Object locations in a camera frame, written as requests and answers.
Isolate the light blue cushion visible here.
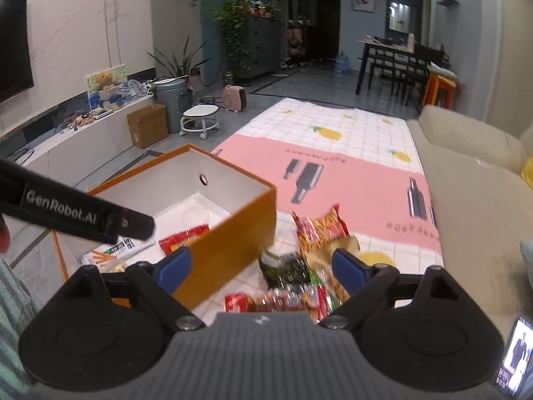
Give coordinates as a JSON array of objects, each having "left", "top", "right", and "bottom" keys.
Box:
[{"left": 520, "top": 239, "right": 533, "bottom": 288}]

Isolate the green leafy climbing plant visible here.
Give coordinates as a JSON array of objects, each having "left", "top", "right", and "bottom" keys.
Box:
[{"left": 215, "top": 0, "right": 281, "bottom": 70}]

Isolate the dark grey cabinet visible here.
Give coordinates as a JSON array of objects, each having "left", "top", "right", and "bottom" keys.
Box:
[{"left": 237, "top": 17, "right": 281, "bottom": 80}]

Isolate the beige sofa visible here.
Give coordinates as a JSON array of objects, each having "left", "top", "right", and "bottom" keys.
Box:
[{"left": 407, "top": 106, "right": 532, "bottom": 337}]

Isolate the teddy bear picture board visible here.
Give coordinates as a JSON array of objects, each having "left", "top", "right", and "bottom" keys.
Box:
[{"left": 85, "top": 65, "right": 127, "bottom": 110}]

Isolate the orange white storage box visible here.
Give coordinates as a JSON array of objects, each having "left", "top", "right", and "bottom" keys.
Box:
[{"left": 52, "top": 145, "right": 276, "bottom": 310}]

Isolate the dark green seaweed packet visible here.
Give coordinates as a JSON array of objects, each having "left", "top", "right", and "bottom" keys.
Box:
[{"left": 259, "top": 249, "right": 311, "bottom": 289}]

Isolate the black television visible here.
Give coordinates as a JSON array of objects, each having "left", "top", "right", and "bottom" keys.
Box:
[{"left": 0, "top": 0, "right": 34, "bottom": 103}]

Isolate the white round rolling stool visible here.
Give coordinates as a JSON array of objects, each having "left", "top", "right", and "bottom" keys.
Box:
[{"left": 179, "top": 105, "right": 221, "bottom": 140}]

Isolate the yellow cushion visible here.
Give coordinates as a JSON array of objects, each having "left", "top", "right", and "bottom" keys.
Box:
[{"left": 520, "top": 157, "right": 533, "bottom": 189}]

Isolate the red Mimi chips bag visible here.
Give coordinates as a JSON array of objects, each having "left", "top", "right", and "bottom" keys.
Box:
[{"left": 292, "top": 204, "right": 360, "bottom": 270}]

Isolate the smartphone with lit screen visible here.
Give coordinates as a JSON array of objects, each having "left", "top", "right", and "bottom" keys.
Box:
[{"left": 494, "top": 316, "right": 532, "bottom": 399}]

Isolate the pink small heater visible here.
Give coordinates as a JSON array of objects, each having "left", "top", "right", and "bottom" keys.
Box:
[{"left": 222, "top": 85, "right": 248, "bottom": 112}]

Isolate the orange stool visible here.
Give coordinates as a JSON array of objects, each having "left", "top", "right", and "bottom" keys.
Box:
[{"left": 422, "top": 72, "right": 457, "bottom": 109}]

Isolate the grey trash bin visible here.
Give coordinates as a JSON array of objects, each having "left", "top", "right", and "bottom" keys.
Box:
[{"left": 153, "top": 77, "right": 193, "bottom": 133}]

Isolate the small red snack packet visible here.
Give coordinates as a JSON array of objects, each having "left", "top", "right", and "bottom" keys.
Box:
[{"left": 224, "top": 293, "right": 256, "bottom": 313}]

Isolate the red snack packet in box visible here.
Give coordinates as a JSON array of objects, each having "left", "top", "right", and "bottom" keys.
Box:
[{"left": 159, "top": 224, "right": 210, "bottom": 256}]

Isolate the brown cardboard box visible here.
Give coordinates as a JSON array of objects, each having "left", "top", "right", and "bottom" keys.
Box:
[{"left": 127, "top": 104, "right": 169, "bottom": 149}]

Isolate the blue water bottle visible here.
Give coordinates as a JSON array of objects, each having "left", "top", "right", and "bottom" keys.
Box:
[{"left": 334, "top": 52, "right": 350, "bottom": 74}]

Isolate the potted long-leaf plant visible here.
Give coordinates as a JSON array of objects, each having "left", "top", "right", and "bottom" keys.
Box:
[{"left": 146, "top": 38, "right": 211, "bottom": 79}]

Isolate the pink white picnic mat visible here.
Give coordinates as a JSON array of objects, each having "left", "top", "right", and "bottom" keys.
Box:
[{"left": 212, "top": 99, "right": 443, "bottom": 320}]

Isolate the dark dining table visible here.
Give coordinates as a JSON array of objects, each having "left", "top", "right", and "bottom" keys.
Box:
[{"left": 355, "top": 38, "right": 446, "bottom": 104}]

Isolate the white carrot print packet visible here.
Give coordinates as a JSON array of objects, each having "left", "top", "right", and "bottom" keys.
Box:
[{"left": 81, "top": 237, "right": 155, "bottom": 265}]

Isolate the white tv cabinet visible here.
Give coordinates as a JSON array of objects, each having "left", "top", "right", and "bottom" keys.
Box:
[{"left": 16, "top": 95, "right": 154, "bottom": 186}]

